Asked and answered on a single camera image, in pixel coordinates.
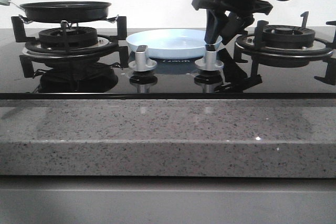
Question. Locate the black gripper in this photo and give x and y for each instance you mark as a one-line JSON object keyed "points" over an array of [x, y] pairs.
{"points": [[239, 18]]}

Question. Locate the light blue plate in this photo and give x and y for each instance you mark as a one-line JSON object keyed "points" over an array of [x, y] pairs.
{"points": [[175, 43]]}

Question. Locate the black frying pan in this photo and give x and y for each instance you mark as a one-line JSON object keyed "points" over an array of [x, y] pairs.
{"points": [[70, 11]]}

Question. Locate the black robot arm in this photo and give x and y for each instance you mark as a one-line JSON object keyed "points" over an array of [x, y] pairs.
{"points": [[228, 18]]}

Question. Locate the right black pan support grate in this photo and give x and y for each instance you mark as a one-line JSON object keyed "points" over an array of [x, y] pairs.
{"points": [[329, 77]]}

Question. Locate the black pan support grate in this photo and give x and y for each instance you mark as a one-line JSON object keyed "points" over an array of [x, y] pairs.
{"points": [[329, 77], [74, 69]]}

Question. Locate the right silver stove knob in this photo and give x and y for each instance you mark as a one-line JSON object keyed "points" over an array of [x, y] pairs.
{"points": [[209, 62]]}

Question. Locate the silver stove knob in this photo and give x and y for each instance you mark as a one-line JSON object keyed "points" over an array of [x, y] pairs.
{"points": [[142, 62], [209, 62]]}

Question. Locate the right black gas burner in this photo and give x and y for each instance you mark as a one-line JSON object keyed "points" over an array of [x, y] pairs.
{"points": [[283, 42]]}

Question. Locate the black gas burner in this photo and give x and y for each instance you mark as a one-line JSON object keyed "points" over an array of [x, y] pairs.
{"points": [[76, 42], [283, 42]]}

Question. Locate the black glass gas hob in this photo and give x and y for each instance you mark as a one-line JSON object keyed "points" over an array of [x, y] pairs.
{"points": [[171, 79]]}

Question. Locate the left silver stove knob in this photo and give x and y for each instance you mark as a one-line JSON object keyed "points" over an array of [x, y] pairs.
{"points": [[142, 62]]}

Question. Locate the left black pan support grate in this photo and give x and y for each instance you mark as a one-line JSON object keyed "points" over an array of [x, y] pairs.
{"points": [[74, 69]]}

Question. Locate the left black gas burner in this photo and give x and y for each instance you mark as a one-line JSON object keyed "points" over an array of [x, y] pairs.
{"points": [[76, 42]]}

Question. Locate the grey cabinet drawer front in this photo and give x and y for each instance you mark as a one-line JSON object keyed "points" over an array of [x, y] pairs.
{"points": [[166, 200]]}

